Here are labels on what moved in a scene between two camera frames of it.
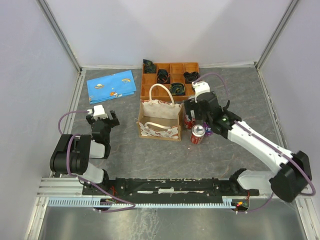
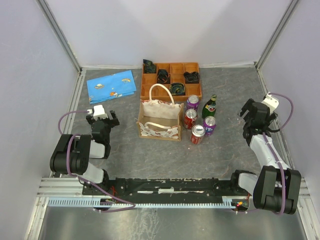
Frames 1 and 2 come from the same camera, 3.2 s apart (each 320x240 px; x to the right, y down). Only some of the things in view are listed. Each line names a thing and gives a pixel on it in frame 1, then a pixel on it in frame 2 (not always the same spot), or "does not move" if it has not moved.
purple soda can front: [208, 131] does not move
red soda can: [188, 123] does not move
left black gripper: [112, 122] does not move
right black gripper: [191, 105] → [247, 107]
